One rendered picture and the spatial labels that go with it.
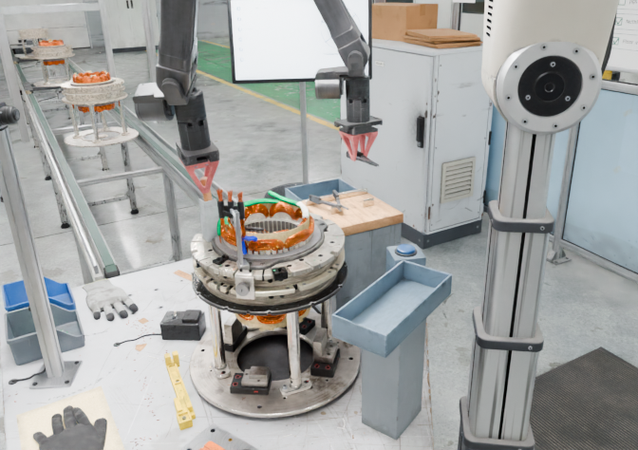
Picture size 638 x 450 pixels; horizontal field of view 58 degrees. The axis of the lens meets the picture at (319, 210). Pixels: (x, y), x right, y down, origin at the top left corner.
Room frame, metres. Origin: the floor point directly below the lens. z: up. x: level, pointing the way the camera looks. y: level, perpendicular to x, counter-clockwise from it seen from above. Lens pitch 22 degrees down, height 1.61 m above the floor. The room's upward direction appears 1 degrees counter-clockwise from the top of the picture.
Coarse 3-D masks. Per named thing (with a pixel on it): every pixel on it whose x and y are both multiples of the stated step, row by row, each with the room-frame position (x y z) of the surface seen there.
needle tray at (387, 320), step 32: (384, 288) 0.97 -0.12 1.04; (416, 288) 0.99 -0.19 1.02; (448, 288) 0.96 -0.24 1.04; (352, 320) 0.88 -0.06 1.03; (384, 320) 0.88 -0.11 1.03; (416, 320) 0.86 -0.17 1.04; (384, 352) 0.78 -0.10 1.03; (416, 352) 0.89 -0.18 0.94; (384, 384) 0.86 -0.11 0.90; (416, 384) 0.90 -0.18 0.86; (384, 416) 0.86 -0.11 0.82; (416, 416) 0.90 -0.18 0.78
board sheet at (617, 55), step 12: (624, 0) 2.85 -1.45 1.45; (636, 0) 2.79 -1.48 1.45; (624, 12) 2.84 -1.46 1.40; (636, 12) 2.78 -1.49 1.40; (624, 24) 2.83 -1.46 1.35; (636, 24) 2.78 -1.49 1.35; (624, 36) 2.82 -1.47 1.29; (636, 36) 2.77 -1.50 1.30; (612, 48) 2.86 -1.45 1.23; (624, 48) 2.81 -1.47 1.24; (636, 48) 2.76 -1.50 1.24; (612, 60) 2.85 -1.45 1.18; (624, 60) 2.80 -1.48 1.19; (636, 60) 2.75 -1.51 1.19
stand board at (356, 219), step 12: (324, 204) 1.35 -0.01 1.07; (348, 204) 1.34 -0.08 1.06; (360, 204) 1.34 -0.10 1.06; (384, 204) 1.34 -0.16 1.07; (324, 216) 1.27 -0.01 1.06; (336, 216) 1.27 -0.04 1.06; (348, 216) 1.26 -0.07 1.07; (360, 216) 1.26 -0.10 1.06; (372, 216) 1.26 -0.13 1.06; (384, 216) 1.26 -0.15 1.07; (396, 216) 1.27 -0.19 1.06; (348, 228) 1.21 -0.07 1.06; (360, 228) 1.22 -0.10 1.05; (372, 228) 1.24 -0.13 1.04
